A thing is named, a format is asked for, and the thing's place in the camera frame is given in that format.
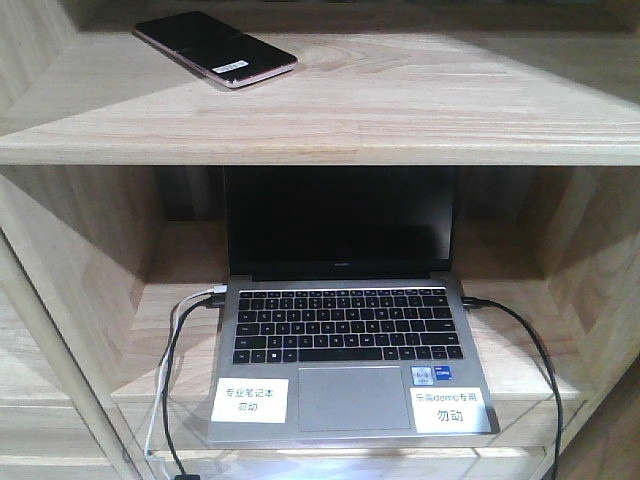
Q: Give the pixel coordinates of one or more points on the black smartphone pink frame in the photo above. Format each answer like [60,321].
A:
[216,50]

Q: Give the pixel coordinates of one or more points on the gray laptop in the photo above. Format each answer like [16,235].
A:
[340,281]

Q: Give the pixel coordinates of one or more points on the left white paper label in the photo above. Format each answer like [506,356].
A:
[250,400]

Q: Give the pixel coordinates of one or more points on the white paper label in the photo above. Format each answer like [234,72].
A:
[250,400]
[449,410]

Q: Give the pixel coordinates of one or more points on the right white paper label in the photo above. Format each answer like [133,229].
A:
[449,410]

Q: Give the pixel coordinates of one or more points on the wooden shelf unit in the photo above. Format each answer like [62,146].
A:
[538,104]

